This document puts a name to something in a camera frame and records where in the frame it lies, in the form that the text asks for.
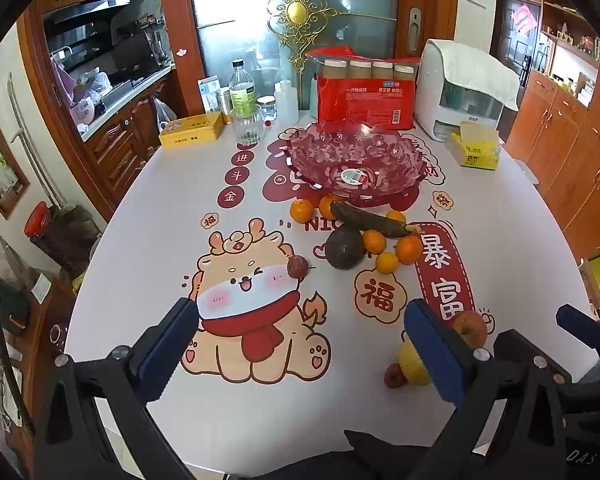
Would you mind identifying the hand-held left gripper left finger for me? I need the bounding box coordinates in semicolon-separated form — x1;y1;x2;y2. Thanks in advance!
32;297;203;480

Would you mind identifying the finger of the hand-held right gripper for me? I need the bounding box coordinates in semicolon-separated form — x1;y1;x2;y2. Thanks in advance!
555;304;600;361

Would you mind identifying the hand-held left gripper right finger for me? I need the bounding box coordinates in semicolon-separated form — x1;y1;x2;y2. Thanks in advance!
404;298;575;480

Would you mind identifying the yellow pear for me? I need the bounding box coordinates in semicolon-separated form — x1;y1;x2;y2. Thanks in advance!
397;340;438;387

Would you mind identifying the small red apple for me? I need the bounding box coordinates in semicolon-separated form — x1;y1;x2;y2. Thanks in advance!
383;362;410;390

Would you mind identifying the deep orange tangerine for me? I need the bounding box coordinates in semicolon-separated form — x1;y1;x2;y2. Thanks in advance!
396;234;425;265

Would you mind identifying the dark avocado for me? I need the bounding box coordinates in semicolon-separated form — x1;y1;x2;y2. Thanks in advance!
325;227;366;271

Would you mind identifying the dark overripe banana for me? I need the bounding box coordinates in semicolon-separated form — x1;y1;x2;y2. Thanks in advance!
329;200;425;239

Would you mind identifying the small dark red fruit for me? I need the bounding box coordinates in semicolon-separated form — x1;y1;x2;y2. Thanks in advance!
286;255;315;279

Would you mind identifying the pink glass fruit bowl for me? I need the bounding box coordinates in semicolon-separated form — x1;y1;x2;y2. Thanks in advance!
285;122;433;201

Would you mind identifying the dark cloth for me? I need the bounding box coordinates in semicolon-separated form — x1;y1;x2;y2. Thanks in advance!
342;429;436;480

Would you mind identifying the printed tablecloth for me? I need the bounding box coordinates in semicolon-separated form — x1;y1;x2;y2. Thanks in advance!
65;110;596;461

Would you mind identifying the wooden sideboard cabinet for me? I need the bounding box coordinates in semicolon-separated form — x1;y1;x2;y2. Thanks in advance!
505;67;600;261

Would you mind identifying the red-lid jar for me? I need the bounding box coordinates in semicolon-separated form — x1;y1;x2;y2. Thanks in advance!
24;201;103;281

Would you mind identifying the yellow tissue box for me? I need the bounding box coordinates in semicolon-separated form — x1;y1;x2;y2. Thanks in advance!
446;122;502;170

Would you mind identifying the wooden kitchen cabinet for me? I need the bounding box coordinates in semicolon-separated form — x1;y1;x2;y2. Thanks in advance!
82;75;181;201

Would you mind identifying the yellow tin box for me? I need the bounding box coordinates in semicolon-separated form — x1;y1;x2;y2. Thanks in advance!
158;112;224;150

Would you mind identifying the clear plastic bag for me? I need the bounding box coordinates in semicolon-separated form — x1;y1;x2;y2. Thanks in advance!
152;97;177;133

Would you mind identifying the clear drinking glass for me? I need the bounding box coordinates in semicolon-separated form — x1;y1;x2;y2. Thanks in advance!
230;105;266;145

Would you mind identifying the white countertop appliance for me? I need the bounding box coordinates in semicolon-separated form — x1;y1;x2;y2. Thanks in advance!
414;38;521;141

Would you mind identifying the metal can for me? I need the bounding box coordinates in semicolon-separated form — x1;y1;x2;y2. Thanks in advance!
216;87;233;125

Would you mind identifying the red paper cup package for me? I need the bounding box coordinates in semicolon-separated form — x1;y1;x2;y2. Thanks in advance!
307;46;423;131

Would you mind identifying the small glass jar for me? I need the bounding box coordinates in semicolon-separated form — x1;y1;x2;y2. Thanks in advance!
256;96;279;122

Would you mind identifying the small white box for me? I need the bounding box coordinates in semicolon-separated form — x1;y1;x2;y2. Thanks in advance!
197;76;222;113

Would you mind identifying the clear bottle green label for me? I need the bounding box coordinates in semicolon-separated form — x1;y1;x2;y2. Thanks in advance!
228;59;259;116

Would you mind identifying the white cloth cover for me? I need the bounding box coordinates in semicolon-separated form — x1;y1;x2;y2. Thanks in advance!
432;40;521;111

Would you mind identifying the white plastic bottle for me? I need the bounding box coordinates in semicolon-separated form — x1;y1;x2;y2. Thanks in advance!
274;80;299;123

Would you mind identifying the wooden display shelf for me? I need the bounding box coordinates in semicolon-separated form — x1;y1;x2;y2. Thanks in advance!
540;0;600;68

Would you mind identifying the red door decoration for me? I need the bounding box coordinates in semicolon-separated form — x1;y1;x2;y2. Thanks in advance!
512;2;538;33

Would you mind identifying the range hood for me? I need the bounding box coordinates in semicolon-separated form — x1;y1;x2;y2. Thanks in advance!
42;0;131;26

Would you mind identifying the gold door ornament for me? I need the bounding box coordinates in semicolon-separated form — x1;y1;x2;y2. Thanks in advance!
266;0;341;73

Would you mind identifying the metal door handle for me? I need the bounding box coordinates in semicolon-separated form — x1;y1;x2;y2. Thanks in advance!
406;7;423;58

